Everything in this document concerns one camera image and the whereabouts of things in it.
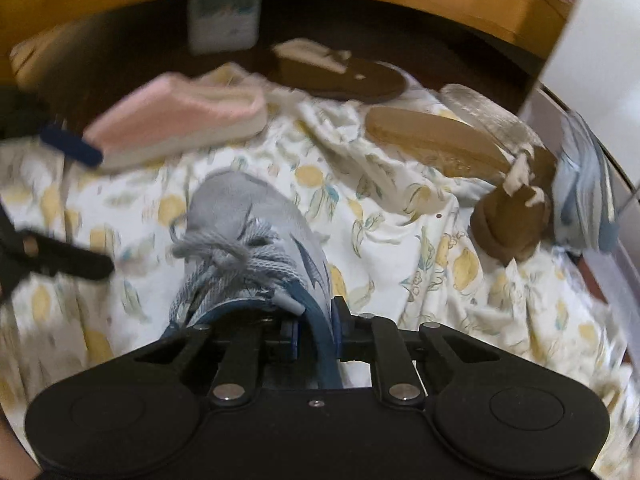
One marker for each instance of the clear plastic shoe rack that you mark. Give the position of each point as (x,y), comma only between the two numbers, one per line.
(612,270)

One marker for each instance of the light blue sneaker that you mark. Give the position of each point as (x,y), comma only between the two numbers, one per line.
(235,205)
(580,185)

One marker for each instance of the translucent amber jelly slipper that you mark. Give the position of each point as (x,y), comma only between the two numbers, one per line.
(430,137)

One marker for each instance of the white plastic box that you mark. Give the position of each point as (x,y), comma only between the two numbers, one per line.
(225,25)

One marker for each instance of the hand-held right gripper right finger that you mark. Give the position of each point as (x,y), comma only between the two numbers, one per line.
(341,330)

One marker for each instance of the brown fleece-lined shoe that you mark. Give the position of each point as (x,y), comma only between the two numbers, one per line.
(360,82)
(510,220)

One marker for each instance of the lemon print cloth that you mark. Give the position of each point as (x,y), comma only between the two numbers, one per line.
(400,240)

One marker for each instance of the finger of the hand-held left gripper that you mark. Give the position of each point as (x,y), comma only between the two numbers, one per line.
(75,260)
(75,149)

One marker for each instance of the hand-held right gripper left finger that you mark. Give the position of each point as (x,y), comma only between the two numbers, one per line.
(292,340)

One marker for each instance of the white wardrobe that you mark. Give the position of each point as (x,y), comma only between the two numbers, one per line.
(600,35)

